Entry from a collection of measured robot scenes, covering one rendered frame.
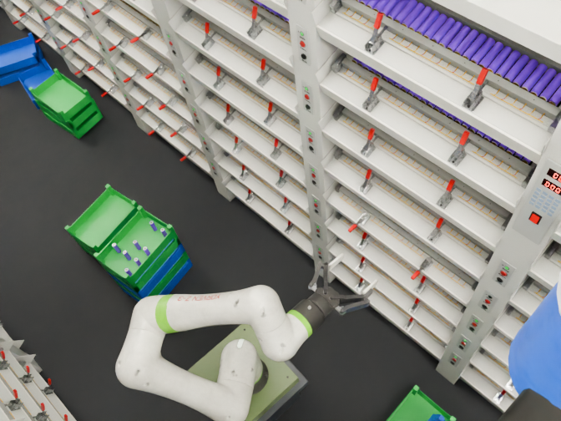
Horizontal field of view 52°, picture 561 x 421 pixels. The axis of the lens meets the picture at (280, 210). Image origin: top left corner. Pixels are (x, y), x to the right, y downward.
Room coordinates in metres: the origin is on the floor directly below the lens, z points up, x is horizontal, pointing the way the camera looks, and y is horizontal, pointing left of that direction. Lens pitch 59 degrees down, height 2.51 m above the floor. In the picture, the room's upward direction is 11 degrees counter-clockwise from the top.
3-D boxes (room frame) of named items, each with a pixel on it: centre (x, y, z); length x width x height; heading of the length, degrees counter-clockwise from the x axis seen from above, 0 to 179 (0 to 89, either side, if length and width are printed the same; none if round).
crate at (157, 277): (1.28, 0.65, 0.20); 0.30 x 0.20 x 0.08; 135
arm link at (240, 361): (0.62, 0.24, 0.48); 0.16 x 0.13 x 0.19; 161
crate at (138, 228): (1.28, 0.65, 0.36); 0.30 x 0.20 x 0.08; 135
